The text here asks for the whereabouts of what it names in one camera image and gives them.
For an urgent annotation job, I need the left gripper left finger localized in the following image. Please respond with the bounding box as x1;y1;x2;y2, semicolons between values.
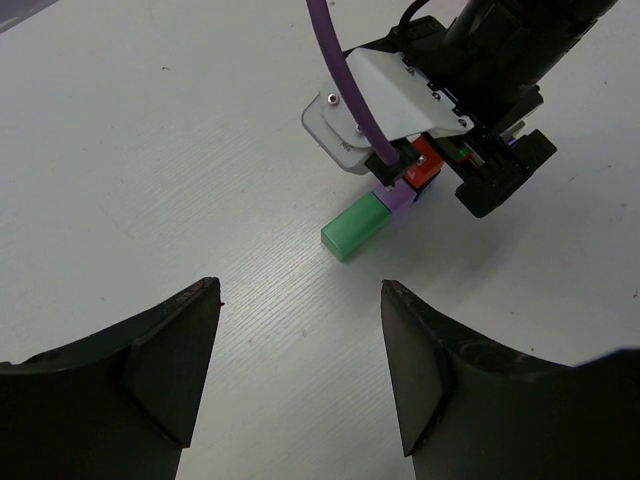
1;277;221;479

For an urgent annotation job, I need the red cube block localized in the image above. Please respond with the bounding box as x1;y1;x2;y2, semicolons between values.
404;136;444;191

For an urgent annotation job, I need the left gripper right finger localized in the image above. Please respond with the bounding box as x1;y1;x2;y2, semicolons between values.
381;280;639;479

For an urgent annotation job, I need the dark blue cube block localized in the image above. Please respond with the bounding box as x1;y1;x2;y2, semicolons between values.
413;181;432;202

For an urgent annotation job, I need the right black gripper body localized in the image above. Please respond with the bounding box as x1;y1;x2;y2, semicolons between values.
390;14;545;135

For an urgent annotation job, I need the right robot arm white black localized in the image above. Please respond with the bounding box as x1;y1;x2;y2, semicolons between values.
386;0;614;218

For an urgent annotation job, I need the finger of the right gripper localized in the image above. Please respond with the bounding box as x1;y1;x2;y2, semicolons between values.
439;130;557;218

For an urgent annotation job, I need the green wood block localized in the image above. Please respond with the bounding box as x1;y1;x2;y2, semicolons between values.
320;192;392;262

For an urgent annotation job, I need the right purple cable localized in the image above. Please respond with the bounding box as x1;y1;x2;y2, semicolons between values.
305;0;401;166

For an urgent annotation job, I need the purple cube block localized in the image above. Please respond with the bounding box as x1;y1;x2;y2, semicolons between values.
373;181;416;214

